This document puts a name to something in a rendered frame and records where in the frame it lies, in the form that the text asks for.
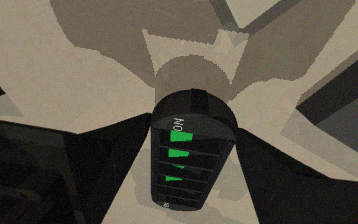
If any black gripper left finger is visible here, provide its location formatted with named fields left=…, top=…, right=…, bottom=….
left=0, top=113, right=152, bottom=224

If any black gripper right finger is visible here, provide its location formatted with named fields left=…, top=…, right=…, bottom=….
left=235, top=128, right=358, bottom=224

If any dark grey controller unit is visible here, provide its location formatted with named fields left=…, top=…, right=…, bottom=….
left=151, top=88, right=238, bottom=211

